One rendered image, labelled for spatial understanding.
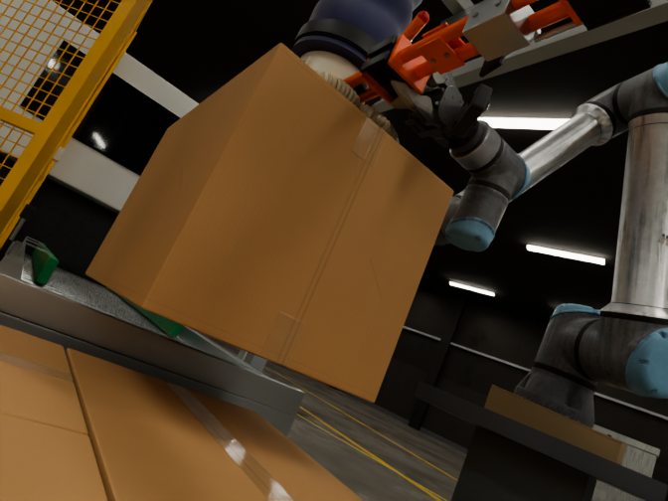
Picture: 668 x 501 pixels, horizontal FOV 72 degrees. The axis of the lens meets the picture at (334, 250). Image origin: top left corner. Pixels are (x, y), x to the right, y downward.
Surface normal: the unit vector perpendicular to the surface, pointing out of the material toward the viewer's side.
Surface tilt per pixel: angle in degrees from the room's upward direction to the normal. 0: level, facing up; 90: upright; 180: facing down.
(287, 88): 88
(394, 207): 88
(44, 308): 90
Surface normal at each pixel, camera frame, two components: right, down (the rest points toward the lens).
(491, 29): -0.39, 0.89
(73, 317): 0.55, 0.04
